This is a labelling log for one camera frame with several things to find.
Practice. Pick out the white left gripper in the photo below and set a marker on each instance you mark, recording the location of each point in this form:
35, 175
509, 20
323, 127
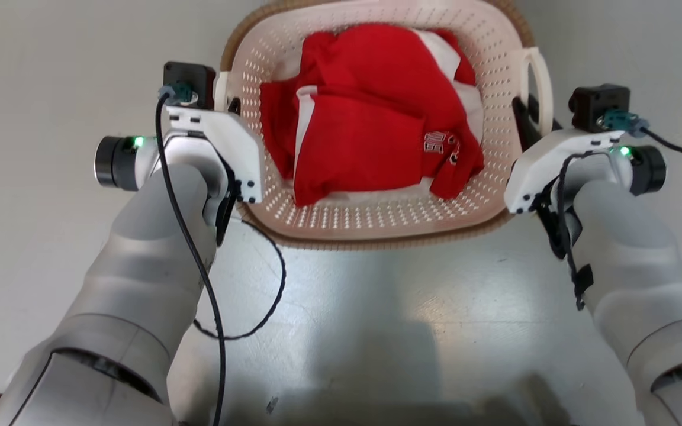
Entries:
231, 142

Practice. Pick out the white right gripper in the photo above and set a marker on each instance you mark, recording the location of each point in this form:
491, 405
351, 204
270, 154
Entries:
545, 163

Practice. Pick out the white perforated plastic laundry basket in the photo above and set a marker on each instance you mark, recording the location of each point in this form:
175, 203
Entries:
376, 216

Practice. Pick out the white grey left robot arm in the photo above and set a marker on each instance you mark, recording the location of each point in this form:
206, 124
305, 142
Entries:
140, 266

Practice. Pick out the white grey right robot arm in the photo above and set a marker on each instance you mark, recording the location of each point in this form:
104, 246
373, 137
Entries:
637, 272

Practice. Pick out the red and white garment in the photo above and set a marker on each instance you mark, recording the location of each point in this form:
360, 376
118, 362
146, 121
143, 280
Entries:
364, 136

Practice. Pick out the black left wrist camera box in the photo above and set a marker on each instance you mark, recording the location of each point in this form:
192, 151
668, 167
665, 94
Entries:
190, 80

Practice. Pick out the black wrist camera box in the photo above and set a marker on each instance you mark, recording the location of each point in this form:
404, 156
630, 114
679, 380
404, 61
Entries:
598, 103
190, 80

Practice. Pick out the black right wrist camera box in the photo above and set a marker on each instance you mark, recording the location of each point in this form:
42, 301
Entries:
598, 103

